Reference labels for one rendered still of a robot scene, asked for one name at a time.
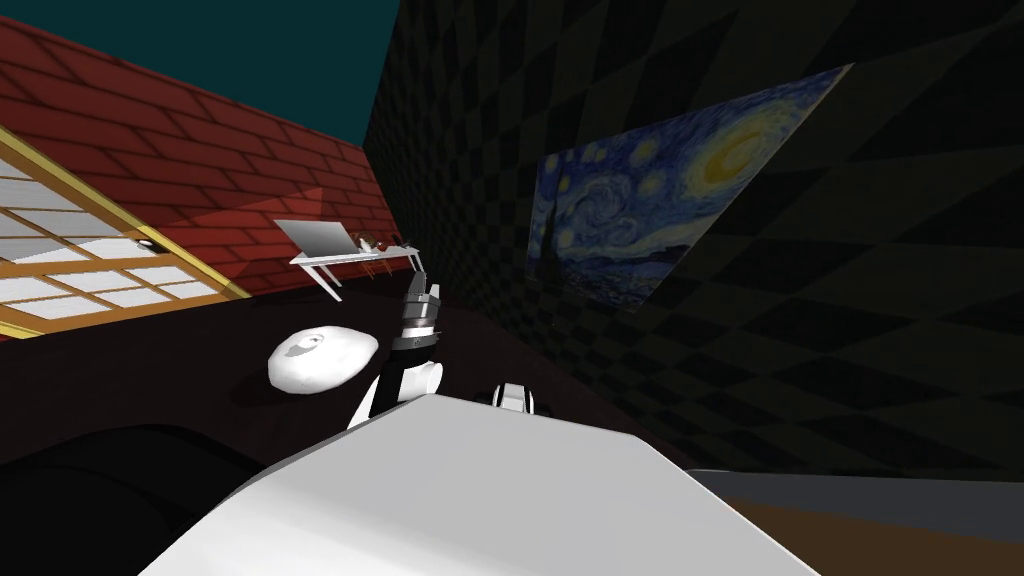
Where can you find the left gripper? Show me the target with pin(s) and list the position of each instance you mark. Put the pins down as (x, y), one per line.
(420, 309)

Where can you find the blue swirling night sky painting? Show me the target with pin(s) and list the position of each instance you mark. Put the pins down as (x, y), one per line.
(640, 208)

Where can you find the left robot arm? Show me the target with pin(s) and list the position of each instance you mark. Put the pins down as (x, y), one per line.
(418, 379)

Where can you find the white desk with laptop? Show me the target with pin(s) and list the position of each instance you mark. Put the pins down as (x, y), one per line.
(352, 258)

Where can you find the yellow framed window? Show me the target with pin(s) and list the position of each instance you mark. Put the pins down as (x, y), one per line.
(96, 280)

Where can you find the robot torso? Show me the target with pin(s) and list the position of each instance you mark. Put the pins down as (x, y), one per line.
(480, 496)

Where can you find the white rounded cushion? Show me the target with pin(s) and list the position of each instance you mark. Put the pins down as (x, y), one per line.
(320, 362)

